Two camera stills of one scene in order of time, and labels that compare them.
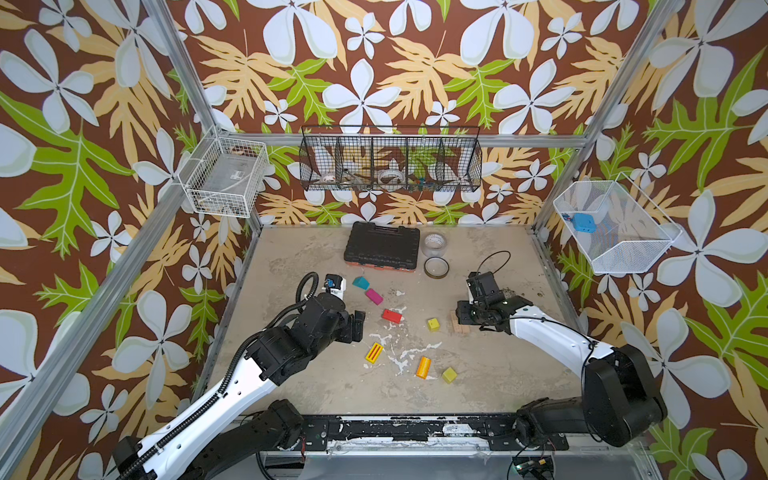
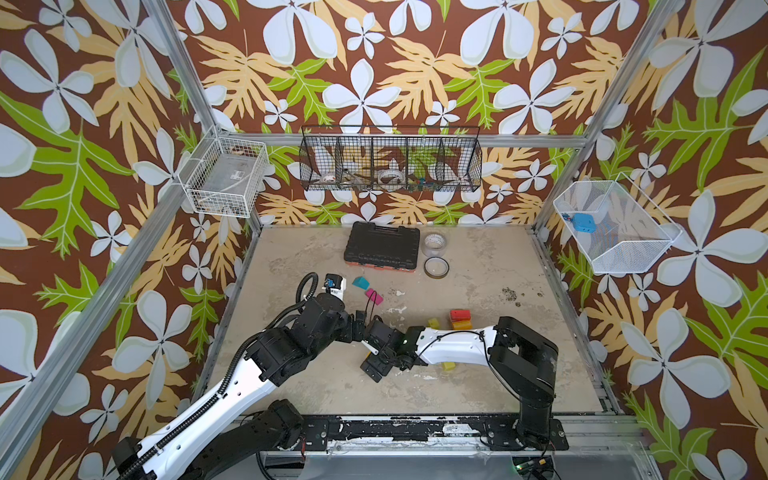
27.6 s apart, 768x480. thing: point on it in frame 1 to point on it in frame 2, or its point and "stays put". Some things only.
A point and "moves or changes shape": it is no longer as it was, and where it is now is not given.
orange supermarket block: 423,367 moves or changes shape
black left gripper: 352,326 stays put
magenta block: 373,296 stays put
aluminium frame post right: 612,109 stays put
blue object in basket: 584,223 stays put
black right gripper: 474,309 to 380,357
